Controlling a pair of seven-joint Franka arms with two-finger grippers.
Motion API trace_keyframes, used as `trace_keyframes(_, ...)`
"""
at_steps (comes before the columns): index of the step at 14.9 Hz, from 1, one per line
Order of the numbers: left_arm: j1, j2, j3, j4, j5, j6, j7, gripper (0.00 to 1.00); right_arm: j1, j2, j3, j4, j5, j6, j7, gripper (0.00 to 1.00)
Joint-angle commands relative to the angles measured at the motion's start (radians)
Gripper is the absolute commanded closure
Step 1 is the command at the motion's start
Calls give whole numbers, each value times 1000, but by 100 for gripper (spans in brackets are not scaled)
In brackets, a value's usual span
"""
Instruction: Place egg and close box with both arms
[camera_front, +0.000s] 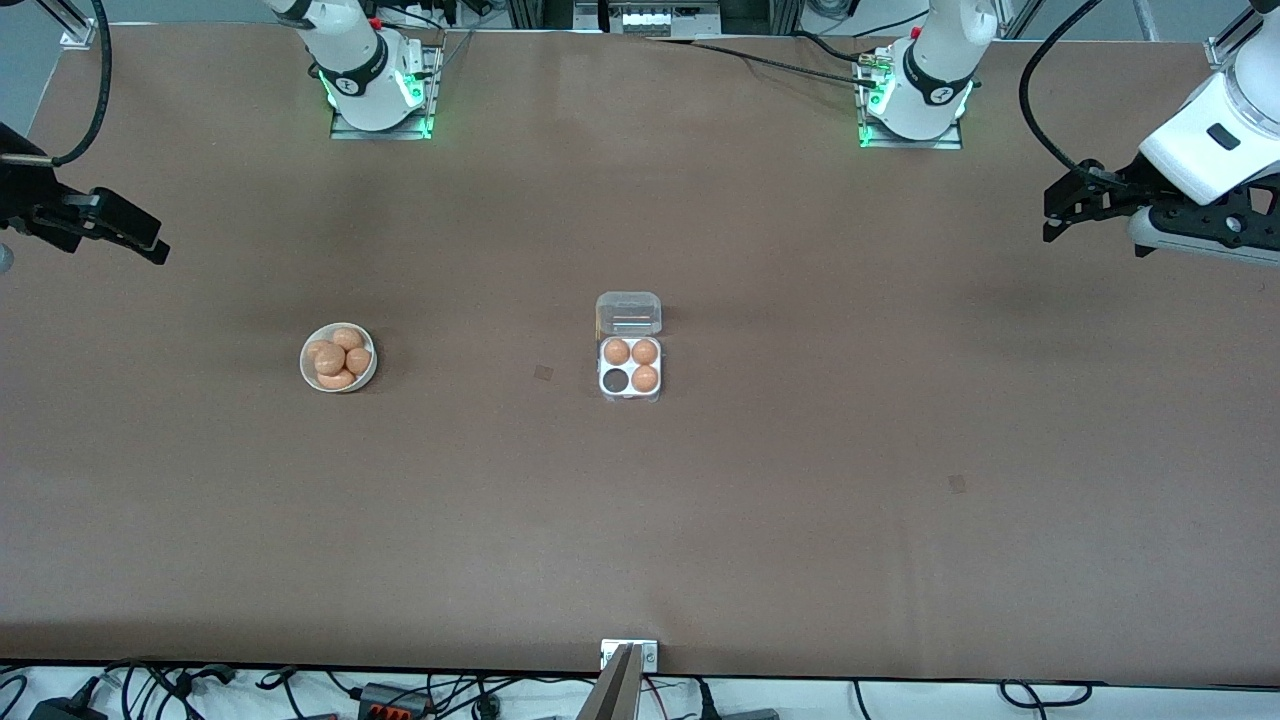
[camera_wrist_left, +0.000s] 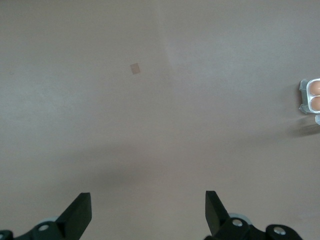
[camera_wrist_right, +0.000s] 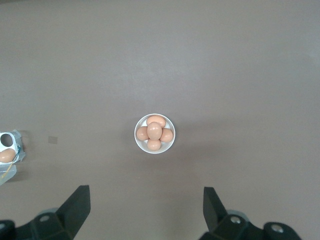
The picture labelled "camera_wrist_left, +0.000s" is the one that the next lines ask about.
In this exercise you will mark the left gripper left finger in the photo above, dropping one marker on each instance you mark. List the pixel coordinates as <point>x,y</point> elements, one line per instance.
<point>75,217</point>

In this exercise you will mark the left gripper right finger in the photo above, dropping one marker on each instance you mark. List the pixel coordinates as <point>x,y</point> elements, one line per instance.
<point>216,215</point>

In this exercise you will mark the brown egg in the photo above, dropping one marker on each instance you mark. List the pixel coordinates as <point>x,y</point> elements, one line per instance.
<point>315,87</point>
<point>316,103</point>

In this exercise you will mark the brown square tape patch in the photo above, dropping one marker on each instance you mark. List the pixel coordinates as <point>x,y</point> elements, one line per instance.
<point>135,68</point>

